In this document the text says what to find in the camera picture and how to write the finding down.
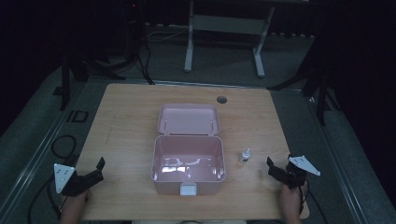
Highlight pink plastic storage box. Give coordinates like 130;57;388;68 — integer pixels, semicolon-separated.
150;103;227;197

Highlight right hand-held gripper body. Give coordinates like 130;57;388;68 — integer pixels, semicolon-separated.
283;155;321;190

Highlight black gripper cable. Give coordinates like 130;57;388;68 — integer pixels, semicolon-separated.
298;183;330;224
27;134;78;224

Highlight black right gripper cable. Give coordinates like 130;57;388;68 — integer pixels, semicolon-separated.
298;183;330;224

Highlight black stand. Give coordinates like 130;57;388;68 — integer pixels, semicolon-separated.
52;18;148;111
266;40;342;127

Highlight black floor cables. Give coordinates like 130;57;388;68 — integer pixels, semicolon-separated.
134;26;190;86

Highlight person's right hand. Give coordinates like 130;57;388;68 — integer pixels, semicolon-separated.
278;180;310;216

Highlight person's left hand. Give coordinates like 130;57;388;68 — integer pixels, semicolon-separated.
61;189;92;217

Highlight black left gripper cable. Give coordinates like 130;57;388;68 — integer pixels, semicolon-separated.
27;134;78;224

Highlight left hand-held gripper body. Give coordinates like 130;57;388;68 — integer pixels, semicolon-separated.
53;162;95;198

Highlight white metal desk frame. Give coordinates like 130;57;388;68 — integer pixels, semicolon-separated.
183;0;276;78

